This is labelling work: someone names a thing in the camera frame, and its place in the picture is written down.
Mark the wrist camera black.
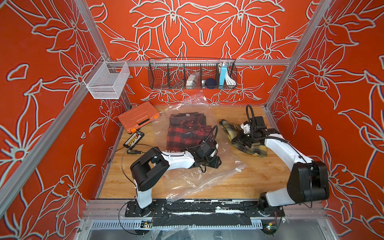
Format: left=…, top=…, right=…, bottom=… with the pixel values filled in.
left=241, top=116, right=267, bottom=135
left=197, top=141, right=219, bottom=159

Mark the dark blue round object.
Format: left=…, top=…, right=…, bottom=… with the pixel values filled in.
left=205, top=78, right=218, bottom=90

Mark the black wire wall basket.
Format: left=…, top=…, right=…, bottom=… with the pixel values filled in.
left=148, top=57, right=238, bottom=90

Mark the white cable bundle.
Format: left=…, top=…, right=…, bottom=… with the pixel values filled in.
left=225, top=70, right=237, bottom=88

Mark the clear plastic wall bin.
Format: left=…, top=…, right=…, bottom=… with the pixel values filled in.
left=84, top=62, right=130, bottom=100

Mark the clear plastic vacuum bag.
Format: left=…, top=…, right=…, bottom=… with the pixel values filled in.
left=153, top=94, right=246, bottom=203

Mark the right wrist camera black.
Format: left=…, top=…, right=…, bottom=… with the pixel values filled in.
left=241, top=116, right=267, bottom=135

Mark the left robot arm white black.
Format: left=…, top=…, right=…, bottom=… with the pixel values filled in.
left=130, top=146, right=222, bottom=209

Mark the orange tool case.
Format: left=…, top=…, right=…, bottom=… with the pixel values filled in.
left=118, top=102, right=160, bottom=134

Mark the white cable duct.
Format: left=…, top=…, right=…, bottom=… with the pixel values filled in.
left=89, top=219, right=263, bottom=231

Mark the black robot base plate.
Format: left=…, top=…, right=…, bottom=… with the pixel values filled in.
left=123, top=199, right=286, bottom=227

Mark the black screwdriver bit holder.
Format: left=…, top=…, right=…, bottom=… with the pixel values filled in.
left=123, top=131, right=145, bottom=150

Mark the grey bagged item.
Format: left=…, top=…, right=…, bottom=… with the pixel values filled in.
left=186, top=73, right=200, bottom=90

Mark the olive plaid shirt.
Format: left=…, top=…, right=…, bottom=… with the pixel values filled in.
left=219, top=119, right=267, bottom=157

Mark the red black plaid shirt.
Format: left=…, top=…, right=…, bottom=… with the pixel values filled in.
left=166, top=122, right=213, bottom=152

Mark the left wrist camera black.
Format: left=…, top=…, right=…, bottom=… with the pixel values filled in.
left=197, top=141, right=219, bottom=159

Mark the light blue box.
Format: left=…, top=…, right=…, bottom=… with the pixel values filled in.
left=218, top=65, right=227, bottom=89

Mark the black yellow screwdriver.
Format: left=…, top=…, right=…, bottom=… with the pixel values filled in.
left=126, top=150, right=145, bottom=155

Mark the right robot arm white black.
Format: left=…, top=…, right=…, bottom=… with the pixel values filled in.
left=231, top=129, right=330, bottom=215

